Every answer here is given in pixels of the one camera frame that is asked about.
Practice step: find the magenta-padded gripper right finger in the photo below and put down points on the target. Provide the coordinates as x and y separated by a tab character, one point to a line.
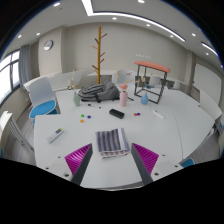
146	159

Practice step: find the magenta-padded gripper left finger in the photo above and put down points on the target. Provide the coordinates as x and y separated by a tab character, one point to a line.
79	159

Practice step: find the white bar-shaped eraser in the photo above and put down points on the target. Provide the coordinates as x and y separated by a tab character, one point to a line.
158	114

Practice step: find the white background table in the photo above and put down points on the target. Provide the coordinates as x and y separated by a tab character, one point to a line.
60	80

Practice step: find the green vase with dried flowers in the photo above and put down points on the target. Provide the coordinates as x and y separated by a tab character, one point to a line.
76	100

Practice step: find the round ceiling spotlights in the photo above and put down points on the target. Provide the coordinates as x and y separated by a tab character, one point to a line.
38	34

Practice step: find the grey backpack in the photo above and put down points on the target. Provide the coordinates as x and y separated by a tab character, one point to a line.
100	92

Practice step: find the wooden coat stand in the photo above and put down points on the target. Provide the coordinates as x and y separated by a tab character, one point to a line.
99	53

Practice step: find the grey curtain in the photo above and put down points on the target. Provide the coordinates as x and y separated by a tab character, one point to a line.
25	66

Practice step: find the blue vase with flowers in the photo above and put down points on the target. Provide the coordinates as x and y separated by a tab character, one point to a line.
144	99

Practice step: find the black frame orange-topped stool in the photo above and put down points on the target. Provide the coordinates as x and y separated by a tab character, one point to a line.
153	65

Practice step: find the white remote control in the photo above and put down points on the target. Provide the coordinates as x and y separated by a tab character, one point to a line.
55	135

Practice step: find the black marker pen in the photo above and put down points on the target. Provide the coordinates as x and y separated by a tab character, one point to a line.
94	106

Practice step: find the window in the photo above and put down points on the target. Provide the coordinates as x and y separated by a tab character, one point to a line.
7	76

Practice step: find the striped pink grey towel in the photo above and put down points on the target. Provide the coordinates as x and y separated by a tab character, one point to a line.
110	141

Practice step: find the white chair with blue seat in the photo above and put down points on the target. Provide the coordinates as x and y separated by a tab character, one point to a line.
187	162
41	93

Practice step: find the round wall clock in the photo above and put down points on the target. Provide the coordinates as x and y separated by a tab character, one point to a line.
48	45

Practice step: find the long ceiling light strip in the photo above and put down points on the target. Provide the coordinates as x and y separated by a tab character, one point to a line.
133	16

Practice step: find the pink vase with flowers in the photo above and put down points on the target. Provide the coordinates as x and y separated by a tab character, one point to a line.
123	99

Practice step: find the small orange round magnet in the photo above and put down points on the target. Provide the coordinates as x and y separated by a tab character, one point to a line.
81	121

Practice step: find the white slatted chair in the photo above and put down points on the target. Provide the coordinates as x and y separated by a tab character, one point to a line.
15	128

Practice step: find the wall whiteboard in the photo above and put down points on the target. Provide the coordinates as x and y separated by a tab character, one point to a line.
206	81

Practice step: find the black rectangular case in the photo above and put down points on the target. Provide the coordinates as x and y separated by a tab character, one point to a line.
116	113

